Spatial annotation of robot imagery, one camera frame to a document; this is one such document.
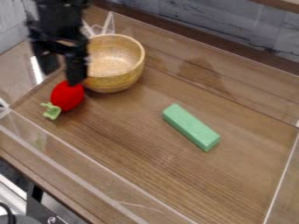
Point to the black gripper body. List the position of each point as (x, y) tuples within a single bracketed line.
[(58, 24)]

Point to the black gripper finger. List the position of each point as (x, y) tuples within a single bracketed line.
[(46, 57), (76, 60)]

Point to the red plush fruit green stem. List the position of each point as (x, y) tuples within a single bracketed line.
[(66, 98)]

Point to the wooden bowl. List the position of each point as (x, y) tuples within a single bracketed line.
[(116, 63)]

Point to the green rectangular block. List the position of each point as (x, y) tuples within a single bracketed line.
[(195, 130)]

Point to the clear acrylic tray enclosure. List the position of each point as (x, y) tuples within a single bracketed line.
[(123, 168)]

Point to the black table leg bracket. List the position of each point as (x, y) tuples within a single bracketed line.
[(46, 209)]

